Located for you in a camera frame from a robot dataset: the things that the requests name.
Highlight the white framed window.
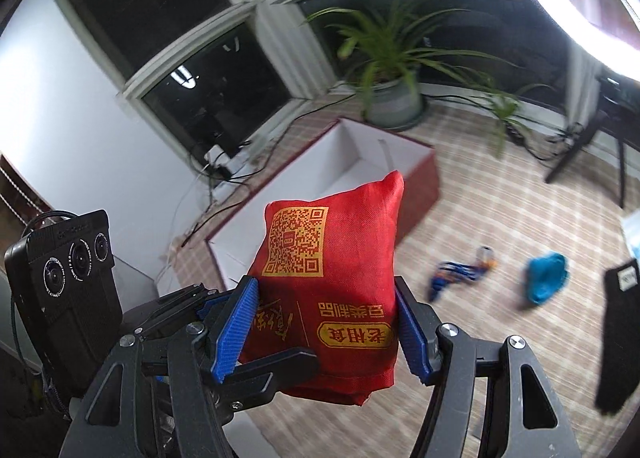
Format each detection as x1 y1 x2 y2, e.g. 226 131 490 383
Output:
45 0 601 159

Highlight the white ring light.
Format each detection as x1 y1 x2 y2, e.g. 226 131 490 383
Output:
500 0 640 79

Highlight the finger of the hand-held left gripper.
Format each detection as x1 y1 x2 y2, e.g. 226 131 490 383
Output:
220 347 321 411
125 285 226 339

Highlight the teal blue silicone bowl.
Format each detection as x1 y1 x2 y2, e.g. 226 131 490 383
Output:
524 252 570 308

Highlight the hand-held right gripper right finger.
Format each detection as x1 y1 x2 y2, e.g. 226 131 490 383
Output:
394 277 583 458

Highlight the wooden shelf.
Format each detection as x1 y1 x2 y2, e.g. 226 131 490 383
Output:
0 153 56 239

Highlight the white power strip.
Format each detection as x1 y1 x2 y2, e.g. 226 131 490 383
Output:
202 143 238 179

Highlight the face mask packet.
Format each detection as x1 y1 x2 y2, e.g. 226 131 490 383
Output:
621 215 640 261

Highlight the red printed cloth bag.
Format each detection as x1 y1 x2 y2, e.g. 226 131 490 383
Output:
239 170 406 408

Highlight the red cardboard box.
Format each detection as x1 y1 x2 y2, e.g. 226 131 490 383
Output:
205 118 443 299

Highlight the black light tripod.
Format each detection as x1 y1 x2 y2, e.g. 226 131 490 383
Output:
545 65 640 209

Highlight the plaid bed sheet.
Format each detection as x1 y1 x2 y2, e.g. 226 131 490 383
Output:
165 83 640 458

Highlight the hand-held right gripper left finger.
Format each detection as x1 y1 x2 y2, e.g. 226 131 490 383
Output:
59 275 261 458

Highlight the black knit sock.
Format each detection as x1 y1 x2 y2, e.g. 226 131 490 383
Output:
594 258 640 414

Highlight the green potted plant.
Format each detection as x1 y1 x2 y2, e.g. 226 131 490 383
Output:
305 0 556 159

